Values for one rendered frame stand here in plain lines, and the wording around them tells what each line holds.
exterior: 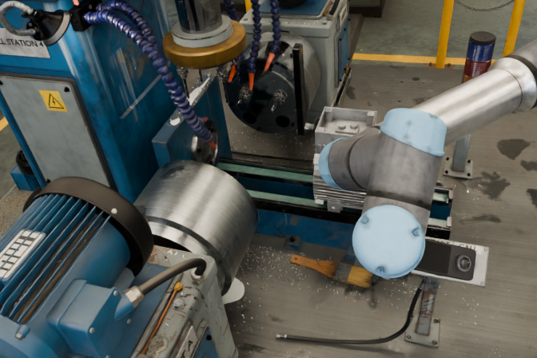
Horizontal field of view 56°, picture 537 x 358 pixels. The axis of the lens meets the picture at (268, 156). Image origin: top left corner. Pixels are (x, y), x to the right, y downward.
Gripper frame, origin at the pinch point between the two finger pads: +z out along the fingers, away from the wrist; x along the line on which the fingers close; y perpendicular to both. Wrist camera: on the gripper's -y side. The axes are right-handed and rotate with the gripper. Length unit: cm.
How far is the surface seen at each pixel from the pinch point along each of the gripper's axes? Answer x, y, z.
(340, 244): 0.0, 16.4, 37.9
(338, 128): -24.8, 18.2, 18.0
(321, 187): -11.4, 20.2, 20.4
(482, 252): -2.4, -12.4, 5.9
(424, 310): 10.4, -4.7, 19.8
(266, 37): -54, 46, 37
